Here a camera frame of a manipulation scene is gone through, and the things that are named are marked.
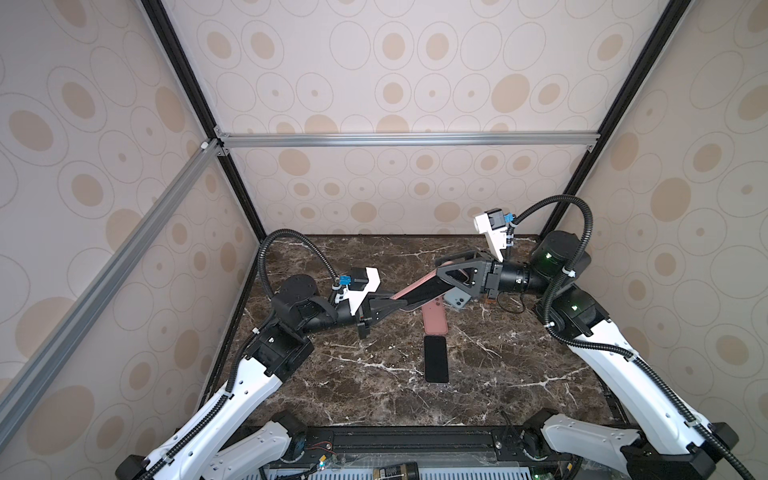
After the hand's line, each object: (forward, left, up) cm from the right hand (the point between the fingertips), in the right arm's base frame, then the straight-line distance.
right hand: (439, 275), depth 52 cm
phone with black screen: (+3, -4, -44) cm, 44 cm away
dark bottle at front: (-25, +7, -41) cm, 48 cm away
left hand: (-3, +6, -5) cm, 8 cm away
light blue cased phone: (+25, -14, -45) cm, 54 cm away
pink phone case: (+17, -5, -44) cm, 48 cm away
